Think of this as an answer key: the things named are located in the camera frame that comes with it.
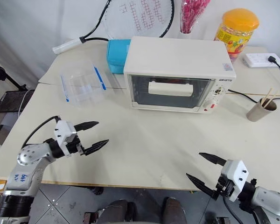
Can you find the brown paper cup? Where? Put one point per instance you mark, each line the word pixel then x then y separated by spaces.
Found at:
pixel 259 113

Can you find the black metal stand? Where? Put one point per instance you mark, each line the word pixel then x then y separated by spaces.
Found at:
pixel 9 78

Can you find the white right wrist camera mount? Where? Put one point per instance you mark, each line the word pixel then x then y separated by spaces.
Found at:
pixel 235 172

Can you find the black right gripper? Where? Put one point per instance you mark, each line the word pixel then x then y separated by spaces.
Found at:
pixel 224 186

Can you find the wooden stick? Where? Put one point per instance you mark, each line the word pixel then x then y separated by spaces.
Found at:
pixel 273 99
pixel 268 96

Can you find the white toaster oven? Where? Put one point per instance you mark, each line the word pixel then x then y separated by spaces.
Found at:
pixel 177 56

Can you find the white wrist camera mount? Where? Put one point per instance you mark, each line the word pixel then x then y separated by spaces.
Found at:
pixel 63 130
pixel 235 172

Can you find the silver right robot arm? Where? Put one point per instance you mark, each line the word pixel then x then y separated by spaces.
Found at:
pixel 270 200

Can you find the pink dried flower bunch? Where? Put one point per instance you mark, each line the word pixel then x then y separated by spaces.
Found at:
pixel 192 11

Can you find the clear plastic box blue clips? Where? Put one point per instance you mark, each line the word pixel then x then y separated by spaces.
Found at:
pixel 84 91

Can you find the white power strip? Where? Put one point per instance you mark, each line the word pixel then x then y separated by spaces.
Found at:
pixel 259 60

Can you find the dark rounded shape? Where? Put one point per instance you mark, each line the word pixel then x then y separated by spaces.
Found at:
pixel 117 212
pixel 175 211

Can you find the teal fabric pouch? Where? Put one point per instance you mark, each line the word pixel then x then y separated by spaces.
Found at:
pixel 116 56

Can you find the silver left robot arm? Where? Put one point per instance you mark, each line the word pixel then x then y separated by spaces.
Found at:
pixel 30 156

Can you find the candy jar with orange lid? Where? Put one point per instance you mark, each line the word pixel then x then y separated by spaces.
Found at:
pixel 238 30

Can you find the black badminton racket white grip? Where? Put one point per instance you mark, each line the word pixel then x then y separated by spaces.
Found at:
pixel 67 45

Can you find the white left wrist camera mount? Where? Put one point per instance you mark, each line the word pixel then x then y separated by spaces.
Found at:
pixel 63 130

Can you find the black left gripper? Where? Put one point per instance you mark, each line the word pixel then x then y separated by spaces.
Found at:
pixel 72 145

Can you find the white vase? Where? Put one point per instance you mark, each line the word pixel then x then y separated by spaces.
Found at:
pixel 187 36

